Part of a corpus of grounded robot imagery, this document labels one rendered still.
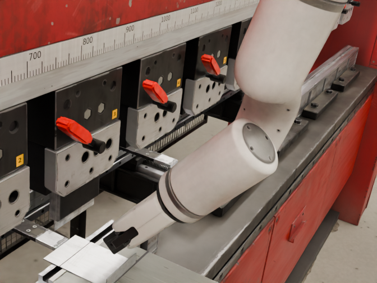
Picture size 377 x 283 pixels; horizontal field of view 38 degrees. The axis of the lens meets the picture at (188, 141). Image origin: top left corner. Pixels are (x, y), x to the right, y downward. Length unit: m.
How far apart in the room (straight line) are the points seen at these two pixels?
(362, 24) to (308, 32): 2.23
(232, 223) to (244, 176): 0.65
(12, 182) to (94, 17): 0.24
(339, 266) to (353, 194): 0.47
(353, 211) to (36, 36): 2.65
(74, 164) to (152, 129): 0.22
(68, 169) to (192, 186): 0.18
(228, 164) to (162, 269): 0.33
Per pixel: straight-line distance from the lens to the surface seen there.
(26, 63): 0.68
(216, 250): 1.24
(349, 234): 3.11
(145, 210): 0.79
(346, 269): 2.84
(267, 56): 0.64
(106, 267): 0.96
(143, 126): 0.94
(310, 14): 0.62
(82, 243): 1.01
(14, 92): 0.67
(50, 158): 0.77
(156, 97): 0.88
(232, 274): 1.38
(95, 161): 0.84
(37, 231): 1.04
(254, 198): 1.46
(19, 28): 0.66
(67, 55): 0.73
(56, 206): 0.88
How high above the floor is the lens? 1.60
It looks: 25 degrees down
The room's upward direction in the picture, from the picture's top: 7 degrees clockwise
